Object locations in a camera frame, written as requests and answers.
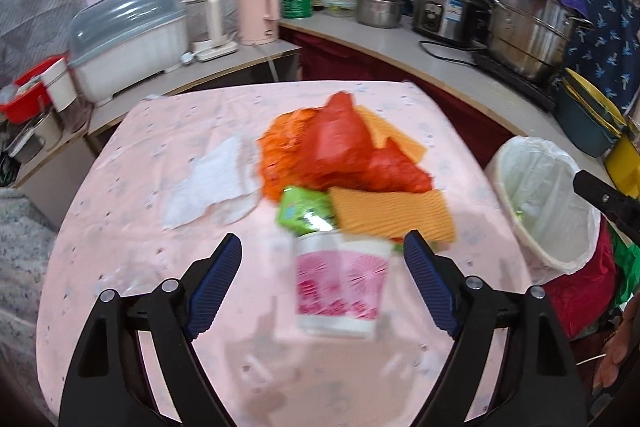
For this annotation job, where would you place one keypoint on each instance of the orange plastic bag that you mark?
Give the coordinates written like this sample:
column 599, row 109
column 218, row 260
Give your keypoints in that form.
column 330, row 146

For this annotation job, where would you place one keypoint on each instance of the person right hand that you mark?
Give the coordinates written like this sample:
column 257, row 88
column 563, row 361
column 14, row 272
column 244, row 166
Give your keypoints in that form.
column 617, row 348

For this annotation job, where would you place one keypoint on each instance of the small steel lidded pot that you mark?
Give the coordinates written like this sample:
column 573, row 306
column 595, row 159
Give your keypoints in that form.
column 384, row 14

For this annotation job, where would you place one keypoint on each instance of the white lined trash bin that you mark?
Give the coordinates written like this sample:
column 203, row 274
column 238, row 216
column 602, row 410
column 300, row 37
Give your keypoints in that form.
column 556, row 229

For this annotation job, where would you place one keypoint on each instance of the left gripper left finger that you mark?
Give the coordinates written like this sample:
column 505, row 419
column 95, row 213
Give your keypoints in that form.
column 107, row 384

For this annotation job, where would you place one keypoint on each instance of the green foil snack pouch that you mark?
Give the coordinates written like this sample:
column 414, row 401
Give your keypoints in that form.
column 303, row 211

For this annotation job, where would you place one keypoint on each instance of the white dish box grey lid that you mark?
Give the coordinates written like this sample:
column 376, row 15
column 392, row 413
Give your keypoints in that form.
column 114, row 44

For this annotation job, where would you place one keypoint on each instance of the black induction cooktop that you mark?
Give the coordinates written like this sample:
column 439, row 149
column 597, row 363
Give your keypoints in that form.
column 540, row 98

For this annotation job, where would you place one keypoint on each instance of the steel rice cooker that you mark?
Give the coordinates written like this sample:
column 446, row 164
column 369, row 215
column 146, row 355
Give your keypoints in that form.
column 452, row 21

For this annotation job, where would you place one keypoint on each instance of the yellow electric cooking pot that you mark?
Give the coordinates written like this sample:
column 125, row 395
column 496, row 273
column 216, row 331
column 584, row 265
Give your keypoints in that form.
column 623, row 167

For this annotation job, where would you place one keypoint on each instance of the red plastic basket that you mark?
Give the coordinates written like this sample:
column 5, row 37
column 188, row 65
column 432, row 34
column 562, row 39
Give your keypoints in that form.
column 30, row 102

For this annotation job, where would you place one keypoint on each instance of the orange foam net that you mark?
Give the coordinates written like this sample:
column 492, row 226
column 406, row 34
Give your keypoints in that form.
column 392, row 215
column 381, row 130

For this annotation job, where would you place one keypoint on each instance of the white countertop board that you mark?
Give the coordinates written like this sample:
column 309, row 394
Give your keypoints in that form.
column 449, row 70

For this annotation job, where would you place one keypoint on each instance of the pink electric kettle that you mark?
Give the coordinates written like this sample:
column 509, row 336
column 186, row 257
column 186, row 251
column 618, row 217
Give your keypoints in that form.
column 258, row 21

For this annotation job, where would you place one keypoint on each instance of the white tissue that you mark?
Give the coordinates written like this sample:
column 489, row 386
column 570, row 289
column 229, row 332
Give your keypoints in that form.
column 223, row 185

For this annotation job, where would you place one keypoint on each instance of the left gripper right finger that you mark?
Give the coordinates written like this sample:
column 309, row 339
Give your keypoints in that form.
column 537, row 383

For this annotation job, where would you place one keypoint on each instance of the green plastic bag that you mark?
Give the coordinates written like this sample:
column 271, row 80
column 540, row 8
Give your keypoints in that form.
column 626, row 259

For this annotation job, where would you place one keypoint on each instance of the white glass kettle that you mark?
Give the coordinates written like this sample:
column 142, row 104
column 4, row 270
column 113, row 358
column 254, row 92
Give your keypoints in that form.
column 207, row 30

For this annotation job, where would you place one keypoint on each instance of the large steel steamer pot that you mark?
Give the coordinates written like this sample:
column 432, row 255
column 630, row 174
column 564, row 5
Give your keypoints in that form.
column 530, row 37

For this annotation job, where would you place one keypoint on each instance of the stacked blue yellow basins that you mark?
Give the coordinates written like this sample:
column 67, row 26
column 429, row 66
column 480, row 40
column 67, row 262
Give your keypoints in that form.
column 589, row 119

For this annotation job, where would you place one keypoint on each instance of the pink flower paper cup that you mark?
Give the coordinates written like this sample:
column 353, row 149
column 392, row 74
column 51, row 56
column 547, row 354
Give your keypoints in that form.
column 339, row 282

